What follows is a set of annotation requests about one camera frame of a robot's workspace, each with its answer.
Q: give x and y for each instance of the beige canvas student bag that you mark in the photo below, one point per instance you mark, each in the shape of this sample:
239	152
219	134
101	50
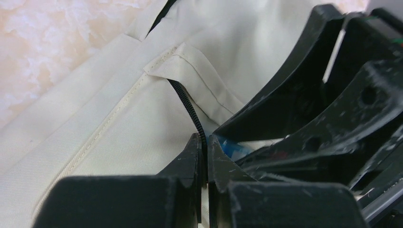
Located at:
117	114

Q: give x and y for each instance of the blue glue bottle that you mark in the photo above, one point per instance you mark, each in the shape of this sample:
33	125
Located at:
238	150

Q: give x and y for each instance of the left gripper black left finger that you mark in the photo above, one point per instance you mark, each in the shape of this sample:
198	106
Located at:
169	199

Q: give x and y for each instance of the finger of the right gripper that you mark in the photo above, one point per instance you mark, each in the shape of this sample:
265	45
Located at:
292	97
347	141

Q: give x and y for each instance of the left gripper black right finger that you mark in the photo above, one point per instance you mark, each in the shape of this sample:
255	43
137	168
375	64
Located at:
237	200

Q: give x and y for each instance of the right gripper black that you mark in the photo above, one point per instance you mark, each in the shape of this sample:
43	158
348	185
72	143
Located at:
372	37

